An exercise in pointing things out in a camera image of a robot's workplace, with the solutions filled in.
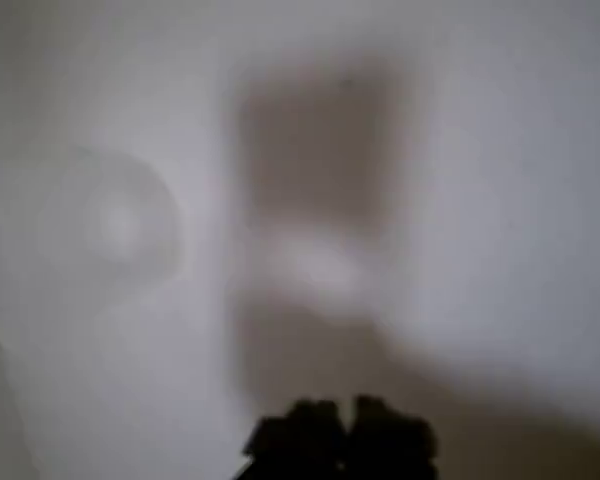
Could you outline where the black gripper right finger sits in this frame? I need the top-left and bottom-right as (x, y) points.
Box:
(348, 393), (440, 480)

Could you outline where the clear plastic square container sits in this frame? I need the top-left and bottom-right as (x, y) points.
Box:
(24, 142), (187, 304)

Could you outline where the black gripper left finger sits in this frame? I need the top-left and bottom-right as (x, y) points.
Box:
(242, 397), (352, 480)

